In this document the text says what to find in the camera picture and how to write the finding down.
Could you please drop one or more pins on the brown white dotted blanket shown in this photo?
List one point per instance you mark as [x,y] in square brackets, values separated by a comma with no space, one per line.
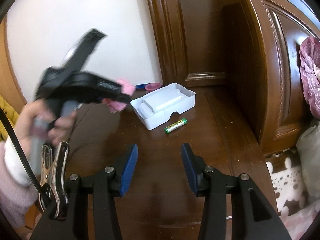
[289,188]

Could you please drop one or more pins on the pink tissue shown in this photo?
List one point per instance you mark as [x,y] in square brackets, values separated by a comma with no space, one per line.
[119,102]

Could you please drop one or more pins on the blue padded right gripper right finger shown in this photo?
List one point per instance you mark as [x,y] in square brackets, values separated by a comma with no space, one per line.
[208,182]

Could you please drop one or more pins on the green AA battery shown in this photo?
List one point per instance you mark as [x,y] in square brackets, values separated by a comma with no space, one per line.
[175,125]

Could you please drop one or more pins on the grey pillow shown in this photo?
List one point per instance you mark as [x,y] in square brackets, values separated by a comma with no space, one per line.
[308,150]

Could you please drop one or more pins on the white plastic tray box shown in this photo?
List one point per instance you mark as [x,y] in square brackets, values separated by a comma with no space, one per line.
[155,108]

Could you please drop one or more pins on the person's left hand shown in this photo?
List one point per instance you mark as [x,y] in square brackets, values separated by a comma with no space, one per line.
[36,120]

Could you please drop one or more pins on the purple quilted garment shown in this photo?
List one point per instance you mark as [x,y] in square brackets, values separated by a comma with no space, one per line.
[309,73]

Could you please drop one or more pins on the dark wooden headboard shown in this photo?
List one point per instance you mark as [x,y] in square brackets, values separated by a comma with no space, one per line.
[251,46]

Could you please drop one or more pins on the pink sleeve forearm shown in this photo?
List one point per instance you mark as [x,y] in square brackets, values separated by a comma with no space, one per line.
[18,193]

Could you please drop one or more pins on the metal spring clamp right wrist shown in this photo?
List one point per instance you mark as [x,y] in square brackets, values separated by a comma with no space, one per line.
[53,170]

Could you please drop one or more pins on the dark wooden nightstand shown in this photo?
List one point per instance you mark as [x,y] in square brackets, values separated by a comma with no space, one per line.
[159,203]

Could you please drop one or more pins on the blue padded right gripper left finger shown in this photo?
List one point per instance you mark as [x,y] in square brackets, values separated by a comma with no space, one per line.
[110,183]

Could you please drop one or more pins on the pink bottle cap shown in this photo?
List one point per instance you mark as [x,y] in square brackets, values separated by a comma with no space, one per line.
[152,86]

